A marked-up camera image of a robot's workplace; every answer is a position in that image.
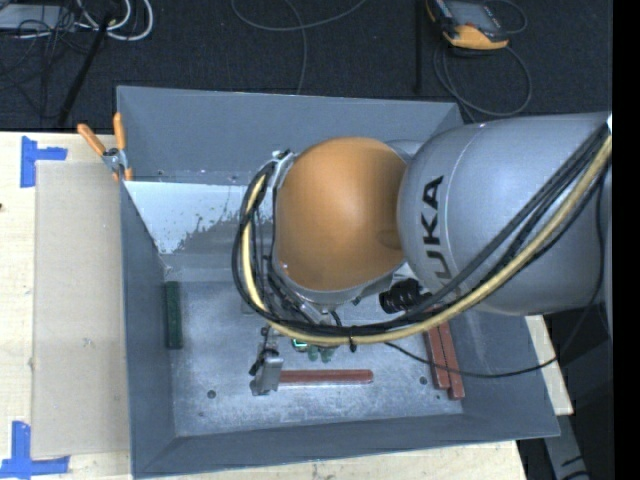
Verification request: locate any grey metal bin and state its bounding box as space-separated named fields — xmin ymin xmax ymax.
xmin=115 ymin=85 xmax=562 ymax=480

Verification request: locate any black cylinder on white bracket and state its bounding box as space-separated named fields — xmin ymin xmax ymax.
xmin=352 ymin=276 xmax=434 ymax=315

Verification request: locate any red-brown flat block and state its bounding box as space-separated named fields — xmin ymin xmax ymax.
xmin=423 ymin=328 xmax=451 ymax=391
xmin=278 ymin=368 xmax=375 ymax=385
xmin=437 ymin=319 xmax=467 ymax=401

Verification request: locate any pale wood flat board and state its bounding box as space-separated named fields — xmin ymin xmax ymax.
xmin=29 ymin=160 xmax=132 ymax=460

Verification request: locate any dark green flat block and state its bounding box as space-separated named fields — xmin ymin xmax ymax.
xmin=164 ymin=280 xmax=185 ymax=350

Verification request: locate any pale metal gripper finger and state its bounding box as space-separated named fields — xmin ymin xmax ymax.
xmin=256 ymin=324 xmax=281 ymax=357
xmin=248 ymin=353 xmax=285 ymax=398

